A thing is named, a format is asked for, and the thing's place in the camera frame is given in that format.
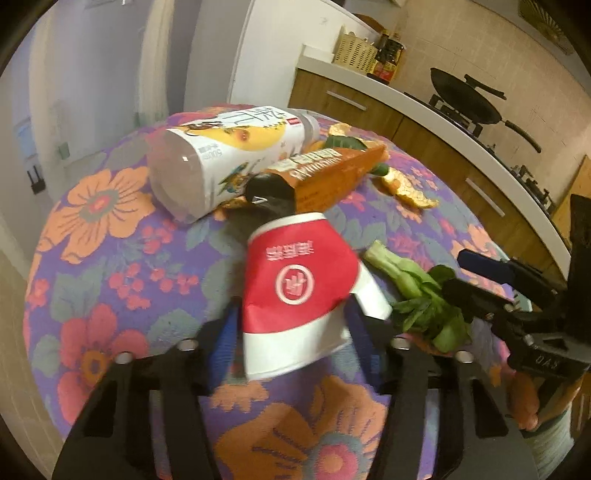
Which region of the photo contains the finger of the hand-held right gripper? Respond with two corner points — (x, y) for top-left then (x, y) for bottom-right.
(458, 248), (571, 308)
(441, 277), (525, 344)

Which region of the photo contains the green bok choy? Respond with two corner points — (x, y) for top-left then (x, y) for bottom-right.
(364, 240), (472, 352)

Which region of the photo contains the red and white paper cup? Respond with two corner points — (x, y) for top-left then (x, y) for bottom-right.
(242, 212), (393, 381)

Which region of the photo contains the wooden cutting board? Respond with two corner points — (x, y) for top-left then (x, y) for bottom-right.
(551, 154), (591, 241)

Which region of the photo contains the black wok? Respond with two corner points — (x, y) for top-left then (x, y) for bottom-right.
(429, 68), (542, 154)

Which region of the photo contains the large dark sauce bottle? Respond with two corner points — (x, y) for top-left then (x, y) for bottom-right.
(381, 38), (406, 85)

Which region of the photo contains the wooden kitchen cabinet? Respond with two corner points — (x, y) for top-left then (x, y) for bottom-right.
(288, 44), (573, 287)

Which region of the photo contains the long silver drawer handle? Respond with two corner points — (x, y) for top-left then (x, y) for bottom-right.
(465, 178), (507, 217)

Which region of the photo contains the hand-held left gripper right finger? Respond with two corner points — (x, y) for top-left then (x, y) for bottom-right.
(344, 295), (541, 480)

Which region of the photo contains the short silver drawer handle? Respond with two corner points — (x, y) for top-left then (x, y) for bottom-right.
(326, 91), (368, 112)

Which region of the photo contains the cream plastic basket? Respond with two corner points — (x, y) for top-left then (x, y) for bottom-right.
(332, 25), (379, 70)

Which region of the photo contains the plastic bottle with yellow label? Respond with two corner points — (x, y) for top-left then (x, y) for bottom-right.
(147, 107), (319, 225)

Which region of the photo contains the ceiling vent fan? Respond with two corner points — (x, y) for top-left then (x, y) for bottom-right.
(517, 0), (579, 56)

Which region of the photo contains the black router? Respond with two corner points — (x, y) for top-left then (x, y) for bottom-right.
(25, 168), (47, 195)

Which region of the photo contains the large orange peel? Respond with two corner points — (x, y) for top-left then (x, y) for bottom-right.
(379, 167), (440, 210)

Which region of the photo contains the slim dark sauce bottle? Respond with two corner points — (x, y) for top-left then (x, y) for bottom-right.
(368, 30), (391, 77)

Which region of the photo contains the floral tablecloth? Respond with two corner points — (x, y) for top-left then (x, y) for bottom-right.
(23, 106), (525, 480)

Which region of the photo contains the person's right hand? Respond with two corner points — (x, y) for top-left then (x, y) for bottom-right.
(507, 370), (542, 431)

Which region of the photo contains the black gas stove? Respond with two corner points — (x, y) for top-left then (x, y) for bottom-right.
(404, 90), (560, 217)

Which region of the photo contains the orange paper carton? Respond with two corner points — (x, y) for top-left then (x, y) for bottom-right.
(245, 145), (387, 215)

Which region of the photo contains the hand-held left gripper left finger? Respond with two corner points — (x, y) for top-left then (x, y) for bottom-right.
(52, 307), (245, 480)

